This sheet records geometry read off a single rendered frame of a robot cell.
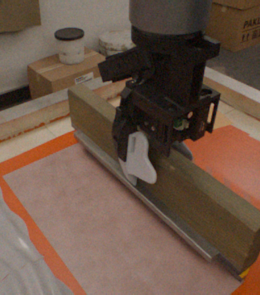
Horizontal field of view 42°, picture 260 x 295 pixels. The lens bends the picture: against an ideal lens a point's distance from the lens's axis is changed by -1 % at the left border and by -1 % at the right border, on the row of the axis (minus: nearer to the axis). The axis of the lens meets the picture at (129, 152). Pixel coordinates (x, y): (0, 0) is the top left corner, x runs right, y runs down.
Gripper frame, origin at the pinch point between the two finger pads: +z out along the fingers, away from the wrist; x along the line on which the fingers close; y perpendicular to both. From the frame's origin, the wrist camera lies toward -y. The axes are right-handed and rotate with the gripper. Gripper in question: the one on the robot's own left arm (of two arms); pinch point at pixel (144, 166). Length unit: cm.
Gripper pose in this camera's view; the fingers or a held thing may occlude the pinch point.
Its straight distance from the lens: 46.4
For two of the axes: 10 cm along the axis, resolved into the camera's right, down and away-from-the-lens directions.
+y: 6.2, 5.2, -5.9
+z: -0.2, 7.6, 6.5
